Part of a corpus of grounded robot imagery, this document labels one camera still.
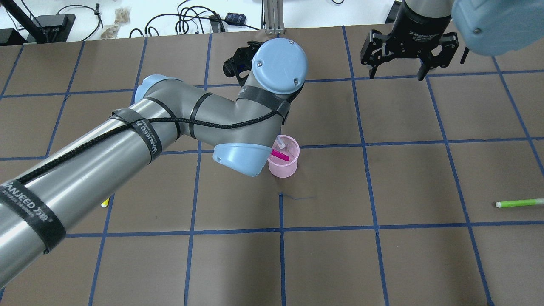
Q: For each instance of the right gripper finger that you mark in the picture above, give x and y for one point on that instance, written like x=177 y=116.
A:
x=371 y=59
x=428 y=63

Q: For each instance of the aluminium frame post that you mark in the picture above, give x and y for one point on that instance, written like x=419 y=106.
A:
x=273 y=17

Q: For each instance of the green pen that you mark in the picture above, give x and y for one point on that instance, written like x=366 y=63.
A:
x=519 y=203

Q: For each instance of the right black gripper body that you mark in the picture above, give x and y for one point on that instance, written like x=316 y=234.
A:
x=420 y=26

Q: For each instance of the pink mesh cup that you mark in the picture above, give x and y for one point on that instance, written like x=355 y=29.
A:
x=283 y=169

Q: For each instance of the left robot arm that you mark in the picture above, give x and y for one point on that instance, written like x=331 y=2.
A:
x=40 y=206

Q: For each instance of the black power adapter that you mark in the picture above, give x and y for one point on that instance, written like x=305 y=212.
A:
x=63 y=22

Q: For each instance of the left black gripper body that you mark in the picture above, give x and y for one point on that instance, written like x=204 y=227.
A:
x=236 y=64

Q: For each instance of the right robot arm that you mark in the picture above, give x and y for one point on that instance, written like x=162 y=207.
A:
x=487 y=27

